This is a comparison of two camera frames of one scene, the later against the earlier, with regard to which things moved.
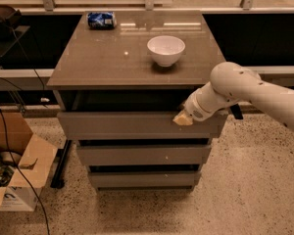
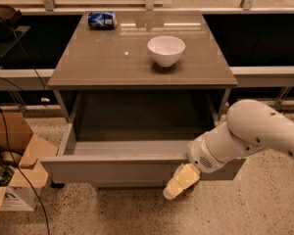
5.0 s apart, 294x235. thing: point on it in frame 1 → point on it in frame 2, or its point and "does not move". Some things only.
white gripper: [196, 111] → [199, 155]
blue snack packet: [101, 20] does not move
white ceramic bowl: [166, 50] does not move
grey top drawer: [135, 125] → [124, 163]
